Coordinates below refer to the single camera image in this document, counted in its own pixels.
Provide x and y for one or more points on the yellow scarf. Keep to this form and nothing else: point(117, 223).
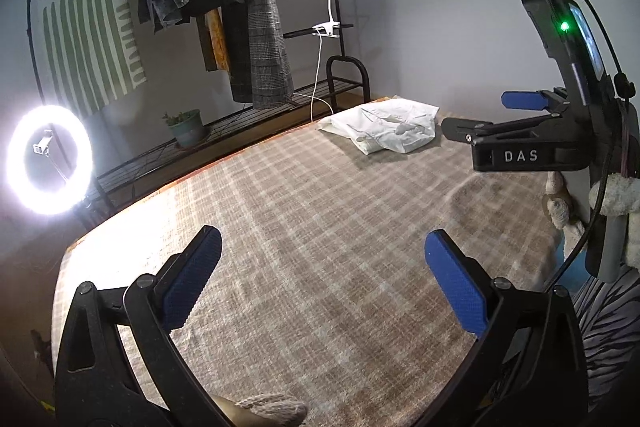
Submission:
point(220, 42)

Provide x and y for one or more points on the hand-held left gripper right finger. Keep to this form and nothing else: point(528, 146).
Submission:
point(457, 282)

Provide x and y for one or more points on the white plush toy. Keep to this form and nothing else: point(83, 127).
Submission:
point(557, 209)

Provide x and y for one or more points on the beige knit cloth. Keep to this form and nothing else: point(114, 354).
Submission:
point(270, 409)

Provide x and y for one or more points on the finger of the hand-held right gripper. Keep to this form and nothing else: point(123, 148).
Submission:
point(520, 100)
point(465, 128)

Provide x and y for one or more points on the green striped wall hanging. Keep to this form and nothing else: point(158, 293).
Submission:
point(85, 32)

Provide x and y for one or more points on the black metal clothes rack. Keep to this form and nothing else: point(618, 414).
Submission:
point(347, 59)

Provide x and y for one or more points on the zebra striped cloth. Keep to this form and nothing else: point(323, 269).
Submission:
point(605, 332)

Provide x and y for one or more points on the grey plaid coat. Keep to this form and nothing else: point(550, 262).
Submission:
point(265, 57)

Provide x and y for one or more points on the beige plaid blanket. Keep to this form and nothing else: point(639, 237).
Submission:
point(325, 232)

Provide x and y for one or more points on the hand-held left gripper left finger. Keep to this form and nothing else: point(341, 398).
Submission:
point(192, 279)

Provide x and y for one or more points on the blue mat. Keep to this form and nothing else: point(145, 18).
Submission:
point(572, 274)

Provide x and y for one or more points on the white long-sleeved shirt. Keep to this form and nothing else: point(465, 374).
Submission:
point(390, 122)

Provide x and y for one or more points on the potted plant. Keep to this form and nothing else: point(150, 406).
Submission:
point(187, 132)

